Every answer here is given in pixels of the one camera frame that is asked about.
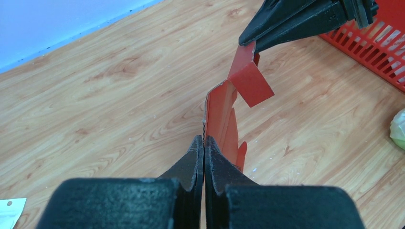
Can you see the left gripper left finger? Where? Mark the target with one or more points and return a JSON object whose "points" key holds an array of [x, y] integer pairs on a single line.
{"points": [[170, 201]]}

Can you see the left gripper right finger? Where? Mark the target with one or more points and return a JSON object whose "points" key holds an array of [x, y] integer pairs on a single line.
{"points": [[234, 201]]}

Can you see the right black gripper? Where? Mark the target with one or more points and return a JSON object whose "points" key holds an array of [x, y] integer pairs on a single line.
{"points": [[281, 21]]}

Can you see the red paper box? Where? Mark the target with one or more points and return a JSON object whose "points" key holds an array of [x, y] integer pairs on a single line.
{"points": [[243, 88]]}

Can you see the red plastic shopping basket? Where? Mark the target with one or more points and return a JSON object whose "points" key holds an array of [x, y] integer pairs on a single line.
{"points": [[380, 47]]}

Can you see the green cabbage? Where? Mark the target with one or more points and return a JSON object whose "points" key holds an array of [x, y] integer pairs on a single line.
{"points": [[397, 129]]}

